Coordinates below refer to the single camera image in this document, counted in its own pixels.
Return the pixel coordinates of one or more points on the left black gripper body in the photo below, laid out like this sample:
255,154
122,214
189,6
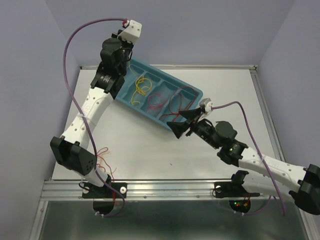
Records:
126,45

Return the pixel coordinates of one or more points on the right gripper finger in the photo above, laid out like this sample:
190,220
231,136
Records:
178,128
192,114

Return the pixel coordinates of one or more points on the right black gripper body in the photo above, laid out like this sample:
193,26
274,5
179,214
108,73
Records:
203,129

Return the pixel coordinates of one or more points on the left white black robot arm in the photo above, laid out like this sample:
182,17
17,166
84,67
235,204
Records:
71,148

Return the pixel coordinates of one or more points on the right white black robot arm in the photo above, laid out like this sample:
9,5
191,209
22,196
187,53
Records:
258,174

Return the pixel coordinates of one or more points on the teal plastic compartment tray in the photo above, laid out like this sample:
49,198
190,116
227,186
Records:
156,94

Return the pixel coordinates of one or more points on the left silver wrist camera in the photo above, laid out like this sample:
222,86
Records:
131,32

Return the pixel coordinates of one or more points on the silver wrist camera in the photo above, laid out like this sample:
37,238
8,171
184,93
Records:
131,32
206,106

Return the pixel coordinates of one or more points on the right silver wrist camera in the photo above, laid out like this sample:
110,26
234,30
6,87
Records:
206,106

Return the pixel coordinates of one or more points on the aluminium table edge frame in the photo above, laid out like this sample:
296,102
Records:
130,136

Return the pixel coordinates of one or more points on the aluminium front mounting rail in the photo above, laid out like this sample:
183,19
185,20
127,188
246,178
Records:
138,190

